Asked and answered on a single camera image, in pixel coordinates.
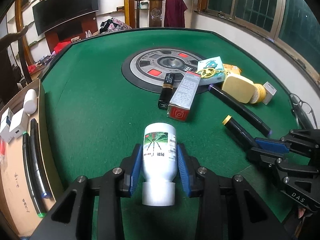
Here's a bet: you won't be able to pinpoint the white pill bottle red text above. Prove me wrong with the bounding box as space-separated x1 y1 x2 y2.
23 89 37 115

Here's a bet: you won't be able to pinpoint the yellow cap black marker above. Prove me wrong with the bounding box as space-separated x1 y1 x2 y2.
222 115 259 151

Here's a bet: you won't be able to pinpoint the dark wooden chair left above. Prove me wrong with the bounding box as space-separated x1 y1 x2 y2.
0 26 28 105

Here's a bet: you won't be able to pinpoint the round mahjong table centre panel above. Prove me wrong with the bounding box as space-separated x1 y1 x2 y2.
121 47 204 94

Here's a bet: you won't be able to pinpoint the maroon cloth on chair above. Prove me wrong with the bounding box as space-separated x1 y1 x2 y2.
164 0 188 28

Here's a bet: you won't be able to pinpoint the white bottle green label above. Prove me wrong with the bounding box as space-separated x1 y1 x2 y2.
142 122 177 207

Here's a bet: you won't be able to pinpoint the blue cap black marker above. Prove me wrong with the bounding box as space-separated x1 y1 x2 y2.
30 118 52 199

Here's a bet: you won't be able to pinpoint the yellow round jar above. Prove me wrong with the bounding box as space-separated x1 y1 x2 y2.
222 73 266 104

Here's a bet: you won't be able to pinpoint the white blue small box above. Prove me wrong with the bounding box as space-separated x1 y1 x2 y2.
0 108 13 143

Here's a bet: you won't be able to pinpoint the small white barcode box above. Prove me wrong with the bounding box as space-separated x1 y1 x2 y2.
263 82 277 105

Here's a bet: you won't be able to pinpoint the eyeglasses on table edge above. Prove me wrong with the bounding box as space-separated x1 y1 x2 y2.
290 93 318 129

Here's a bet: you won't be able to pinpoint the person hand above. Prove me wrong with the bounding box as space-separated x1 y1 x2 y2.
298 207 305 219

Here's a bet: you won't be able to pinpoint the wooden chair far side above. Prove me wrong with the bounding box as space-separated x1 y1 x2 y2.
134 0 166 28

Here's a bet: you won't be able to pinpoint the clear tube red toy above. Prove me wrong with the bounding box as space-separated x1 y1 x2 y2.
0 138 8 172

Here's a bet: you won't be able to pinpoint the black gold lipstick box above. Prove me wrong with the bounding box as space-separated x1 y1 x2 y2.
158 73 175 109

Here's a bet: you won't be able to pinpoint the cardboard box tray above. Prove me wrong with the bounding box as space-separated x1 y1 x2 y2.
1 79 63 238

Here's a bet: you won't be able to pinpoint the white USB charger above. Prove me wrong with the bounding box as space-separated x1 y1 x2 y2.
9 109 29 138

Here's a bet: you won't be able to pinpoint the purple cap black marker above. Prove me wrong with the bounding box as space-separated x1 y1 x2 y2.
208 84 272 138

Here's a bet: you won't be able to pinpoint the patterned fabric pile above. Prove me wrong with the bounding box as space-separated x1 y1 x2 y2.
99 18 132 34

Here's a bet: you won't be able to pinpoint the teal card with gold rings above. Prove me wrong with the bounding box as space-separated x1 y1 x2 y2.
196 56 226 86

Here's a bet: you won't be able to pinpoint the green glass window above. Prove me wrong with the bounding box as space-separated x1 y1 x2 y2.
195 0 319 74

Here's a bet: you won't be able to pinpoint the yellow cracker packet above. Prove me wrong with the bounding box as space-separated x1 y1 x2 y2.
223 63 241 75

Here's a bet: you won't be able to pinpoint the green cap black marker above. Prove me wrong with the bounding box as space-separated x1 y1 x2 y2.
22 132 47 218

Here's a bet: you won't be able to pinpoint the black curved television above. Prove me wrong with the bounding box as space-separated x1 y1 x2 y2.
33 0 99 35

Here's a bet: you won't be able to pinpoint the red bag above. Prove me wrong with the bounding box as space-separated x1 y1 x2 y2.
54 41 71 54

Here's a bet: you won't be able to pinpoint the silver box red end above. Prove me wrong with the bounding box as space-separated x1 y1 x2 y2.
167 71 201 121

